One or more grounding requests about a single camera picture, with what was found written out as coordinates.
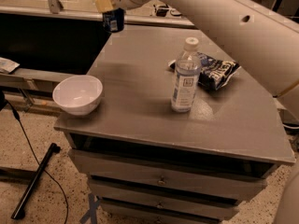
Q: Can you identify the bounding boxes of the clear plastic water bottle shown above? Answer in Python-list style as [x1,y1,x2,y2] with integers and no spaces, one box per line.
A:
[171,37,201,112]

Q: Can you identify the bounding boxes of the dark chip bag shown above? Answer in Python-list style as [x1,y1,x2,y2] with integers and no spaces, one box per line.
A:
[167,51,241,91]

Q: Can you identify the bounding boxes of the black bar on floor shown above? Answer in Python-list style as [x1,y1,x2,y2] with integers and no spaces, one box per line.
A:
[11,143,61,220]

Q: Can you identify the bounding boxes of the white packet on ledge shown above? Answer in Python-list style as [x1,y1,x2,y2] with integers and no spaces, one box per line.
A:
[0,58,20,74]

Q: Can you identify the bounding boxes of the black cable on floor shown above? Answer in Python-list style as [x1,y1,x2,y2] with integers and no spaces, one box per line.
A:
[6,100,69,224]

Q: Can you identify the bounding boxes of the metal railing frame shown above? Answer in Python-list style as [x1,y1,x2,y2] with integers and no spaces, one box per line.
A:
[0,0,195,29]

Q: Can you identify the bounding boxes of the white bowl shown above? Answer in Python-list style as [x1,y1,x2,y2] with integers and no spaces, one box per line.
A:
[52,75,103,116]

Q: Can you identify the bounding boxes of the blue pepsi can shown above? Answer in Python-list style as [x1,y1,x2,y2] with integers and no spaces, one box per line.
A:
[103,8,124,33]

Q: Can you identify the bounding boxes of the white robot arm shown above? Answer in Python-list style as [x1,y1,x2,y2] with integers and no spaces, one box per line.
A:
[95,0,299,119]

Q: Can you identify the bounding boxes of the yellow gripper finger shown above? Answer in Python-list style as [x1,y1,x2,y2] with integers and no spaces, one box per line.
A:
[95,0,116,13]

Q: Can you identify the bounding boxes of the grey drawer cabinet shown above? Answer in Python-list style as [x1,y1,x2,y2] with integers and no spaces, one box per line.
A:
[56,25,295,224]

